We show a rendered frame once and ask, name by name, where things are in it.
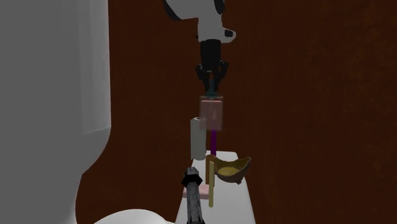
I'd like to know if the yellow stick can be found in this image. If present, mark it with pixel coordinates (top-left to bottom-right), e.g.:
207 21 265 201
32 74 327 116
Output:
207 160 216 208

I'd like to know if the pink box on purple stem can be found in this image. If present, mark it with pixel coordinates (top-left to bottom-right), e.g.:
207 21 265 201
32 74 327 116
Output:
199 79 224 157

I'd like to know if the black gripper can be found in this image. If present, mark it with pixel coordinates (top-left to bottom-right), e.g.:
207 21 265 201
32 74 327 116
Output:
194 39 230 94

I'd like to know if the pink soap block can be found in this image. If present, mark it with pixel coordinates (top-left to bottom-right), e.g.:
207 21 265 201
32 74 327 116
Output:
181 182 209 200

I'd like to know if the brown bowl with yellow inside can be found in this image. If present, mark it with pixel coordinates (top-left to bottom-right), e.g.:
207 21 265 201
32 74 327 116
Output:
213 156 253 186

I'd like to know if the grey paper roll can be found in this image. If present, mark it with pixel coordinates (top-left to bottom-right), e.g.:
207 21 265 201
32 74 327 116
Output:
190 116 208 162

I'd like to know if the brown cylinder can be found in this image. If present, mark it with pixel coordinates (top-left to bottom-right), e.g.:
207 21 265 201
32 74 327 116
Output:
205 154 216 188

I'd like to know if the dark grey tool, black collar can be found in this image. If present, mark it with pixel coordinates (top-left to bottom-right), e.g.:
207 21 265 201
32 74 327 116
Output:
181 166 206 224

